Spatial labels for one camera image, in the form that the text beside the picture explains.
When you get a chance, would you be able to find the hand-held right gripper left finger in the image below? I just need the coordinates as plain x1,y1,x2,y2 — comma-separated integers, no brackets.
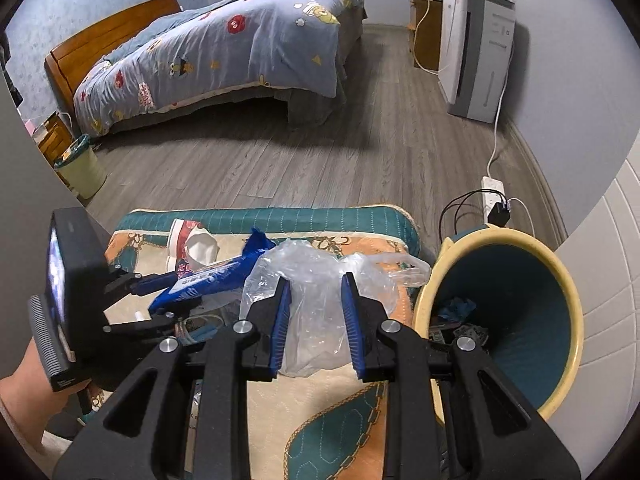
52,277,292,480

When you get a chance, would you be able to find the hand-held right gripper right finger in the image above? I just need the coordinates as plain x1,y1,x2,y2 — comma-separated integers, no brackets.
340,271,583,480

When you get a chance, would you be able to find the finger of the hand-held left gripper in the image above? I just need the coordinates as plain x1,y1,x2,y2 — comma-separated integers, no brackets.
102,310,186,345
102,262,181,301

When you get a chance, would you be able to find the clear plastic bag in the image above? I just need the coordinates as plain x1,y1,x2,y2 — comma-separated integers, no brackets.
240,240,432,377

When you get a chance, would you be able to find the red and white paper cup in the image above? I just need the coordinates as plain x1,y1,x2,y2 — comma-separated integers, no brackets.
167,218,221,273

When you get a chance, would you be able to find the blue snack packet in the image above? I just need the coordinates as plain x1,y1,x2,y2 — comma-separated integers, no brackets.
150,227,278,313

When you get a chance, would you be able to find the yellow and teal trash bin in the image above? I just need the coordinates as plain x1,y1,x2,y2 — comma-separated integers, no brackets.
412,225,585,428

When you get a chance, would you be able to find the person's left forearm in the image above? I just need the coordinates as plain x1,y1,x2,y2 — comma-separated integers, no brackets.
0,335,93,458

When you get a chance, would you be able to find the clear plastic wrapper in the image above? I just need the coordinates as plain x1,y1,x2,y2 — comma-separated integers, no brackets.
172,287,246,346

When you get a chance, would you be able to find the teal and orange patterned cushion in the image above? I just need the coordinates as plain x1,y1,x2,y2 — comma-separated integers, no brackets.
87,204,421,480

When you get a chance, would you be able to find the small green waste bin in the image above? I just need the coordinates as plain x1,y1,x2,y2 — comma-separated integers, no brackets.
54,135,108,200

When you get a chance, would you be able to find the wooden nightstand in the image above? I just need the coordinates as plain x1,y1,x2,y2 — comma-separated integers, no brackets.
37,112,76,166

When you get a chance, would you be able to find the black charger plug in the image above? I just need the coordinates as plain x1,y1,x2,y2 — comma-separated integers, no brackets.
487,199,512,227

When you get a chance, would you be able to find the white power strip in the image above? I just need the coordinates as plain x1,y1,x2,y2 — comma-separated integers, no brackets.
481,176,511,221

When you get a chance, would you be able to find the blue printed duvet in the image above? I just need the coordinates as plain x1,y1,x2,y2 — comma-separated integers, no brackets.
72,0,366,136

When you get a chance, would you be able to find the wooden bed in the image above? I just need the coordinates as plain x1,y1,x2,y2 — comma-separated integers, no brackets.
44,0,368,133

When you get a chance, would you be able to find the white wardrobe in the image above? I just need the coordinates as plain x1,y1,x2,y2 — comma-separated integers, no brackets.
555,160,640,431

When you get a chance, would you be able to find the white air purifier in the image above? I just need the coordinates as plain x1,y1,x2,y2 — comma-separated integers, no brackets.
437,0,517,123

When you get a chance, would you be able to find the wooden cabinet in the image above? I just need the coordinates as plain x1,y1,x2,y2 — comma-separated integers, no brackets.
409,0,443,72

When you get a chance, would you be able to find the thin white cable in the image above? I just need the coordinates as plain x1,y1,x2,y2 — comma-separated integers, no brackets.
509,197,538,238

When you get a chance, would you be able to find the white power cable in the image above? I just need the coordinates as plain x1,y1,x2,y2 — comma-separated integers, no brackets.
487,42,516,181

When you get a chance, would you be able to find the white cable at cabinet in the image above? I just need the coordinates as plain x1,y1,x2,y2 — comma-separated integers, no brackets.
412,0,442,73

